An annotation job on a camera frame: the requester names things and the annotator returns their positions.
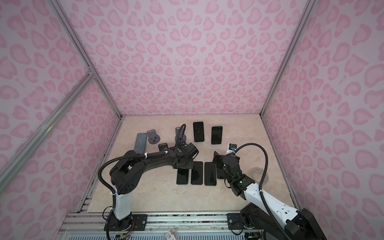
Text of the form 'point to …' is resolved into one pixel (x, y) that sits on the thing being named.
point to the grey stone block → (140, 143)
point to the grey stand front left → (161, 146)
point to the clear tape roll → (257, 175)
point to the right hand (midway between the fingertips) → (221, 153)
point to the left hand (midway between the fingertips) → (188, 164)
